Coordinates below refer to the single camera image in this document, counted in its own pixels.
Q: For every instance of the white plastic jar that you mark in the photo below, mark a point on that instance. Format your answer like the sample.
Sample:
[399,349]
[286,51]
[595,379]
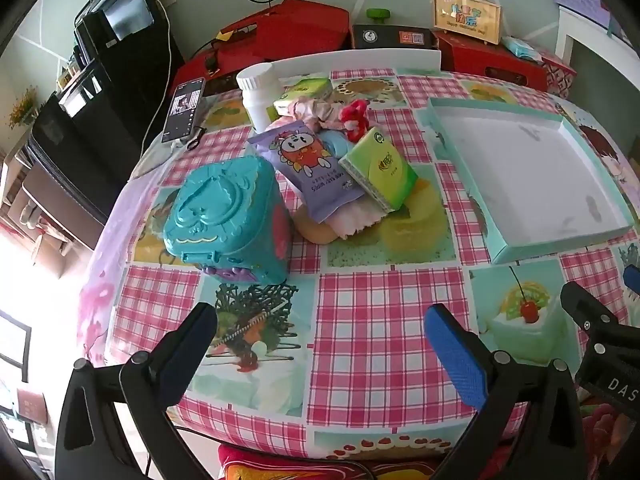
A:
[257,95]

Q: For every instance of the red plush toy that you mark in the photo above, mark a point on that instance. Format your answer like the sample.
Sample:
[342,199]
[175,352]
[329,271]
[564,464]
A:
[356,115]

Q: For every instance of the large red gift box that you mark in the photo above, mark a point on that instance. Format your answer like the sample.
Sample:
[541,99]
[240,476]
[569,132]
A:
[280,30]

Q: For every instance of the small black scissors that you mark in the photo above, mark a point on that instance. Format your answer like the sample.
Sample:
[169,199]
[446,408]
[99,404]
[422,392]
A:
[195,140]

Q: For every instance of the black smartphone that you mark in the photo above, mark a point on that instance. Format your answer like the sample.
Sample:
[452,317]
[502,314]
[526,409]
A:
[182,110]

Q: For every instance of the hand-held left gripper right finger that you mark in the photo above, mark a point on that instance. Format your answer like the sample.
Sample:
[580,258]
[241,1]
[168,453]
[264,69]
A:
[455,355]

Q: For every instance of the teal plastic toy case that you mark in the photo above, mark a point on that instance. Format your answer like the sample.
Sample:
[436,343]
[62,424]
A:
[225,215]

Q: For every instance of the white shelf frame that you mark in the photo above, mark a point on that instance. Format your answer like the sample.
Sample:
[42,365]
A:
[565,35]

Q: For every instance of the purple wet wipes pack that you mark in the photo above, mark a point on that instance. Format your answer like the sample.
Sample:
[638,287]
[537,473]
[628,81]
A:
[305,160]

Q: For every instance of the black cabinet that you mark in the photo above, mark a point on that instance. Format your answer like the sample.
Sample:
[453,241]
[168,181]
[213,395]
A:
[125,75]

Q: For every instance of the pink checkered printed tablecloth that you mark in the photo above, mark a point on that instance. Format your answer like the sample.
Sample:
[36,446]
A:
[375,310]

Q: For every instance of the peach round soft pad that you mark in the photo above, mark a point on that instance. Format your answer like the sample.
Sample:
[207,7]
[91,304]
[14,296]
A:
[317,232]

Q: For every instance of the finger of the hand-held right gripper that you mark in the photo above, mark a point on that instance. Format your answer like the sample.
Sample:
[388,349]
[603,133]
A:
[586,306]
[633,282]

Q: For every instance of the yellow artificial flowers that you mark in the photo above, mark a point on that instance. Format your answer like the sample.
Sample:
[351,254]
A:
[22,107]

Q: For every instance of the red floral cloth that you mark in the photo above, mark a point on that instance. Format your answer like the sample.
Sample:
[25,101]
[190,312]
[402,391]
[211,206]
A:
[300,467]

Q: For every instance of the white plastic board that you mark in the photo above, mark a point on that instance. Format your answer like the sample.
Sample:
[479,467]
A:
[360,60]

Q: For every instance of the black pump with green knob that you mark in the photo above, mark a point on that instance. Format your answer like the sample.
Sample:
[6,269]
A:
[390,36]

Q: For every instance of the yellow gift bag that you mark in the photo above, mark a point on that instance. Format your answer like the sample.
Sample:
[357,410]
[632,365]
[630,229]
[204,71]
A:
[467,12]

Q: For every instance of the light blue wipes packet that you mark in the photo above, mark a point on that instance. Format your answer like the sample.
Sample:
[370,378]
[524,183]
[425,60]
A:
[522,49]

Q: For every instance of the pink white striped fluffy sock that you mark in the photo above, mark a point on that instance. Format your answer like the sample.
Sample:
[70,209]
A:
[355,220]

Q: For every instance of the red patterned small box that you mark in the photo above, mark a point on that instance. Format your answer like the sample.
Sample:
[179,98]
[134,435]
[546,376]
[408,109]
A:
[560,77]

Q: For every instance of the teal cardboard box lid tray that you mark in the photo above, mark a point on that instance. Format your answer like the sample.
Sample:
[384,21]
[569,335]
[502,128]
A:
[520,175]

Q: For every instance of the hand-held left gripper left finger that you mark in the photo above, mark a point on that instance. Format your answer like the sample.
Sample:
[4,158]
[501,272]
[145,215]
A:
[192,341]

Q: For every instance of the yellow paper tag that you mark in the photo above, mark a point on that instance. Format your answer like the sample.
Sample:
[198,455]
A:
[225,36]

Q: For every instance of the green tissue pack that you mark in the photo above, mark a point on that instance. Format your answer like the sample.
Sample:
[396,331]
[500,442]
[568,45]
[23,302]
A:
[380,165]
[305,92]

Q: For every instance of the light pink crumpled cloth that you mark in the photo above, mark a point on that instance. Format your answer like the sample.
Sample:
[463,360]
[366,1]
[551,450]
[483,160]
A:
[320,110]

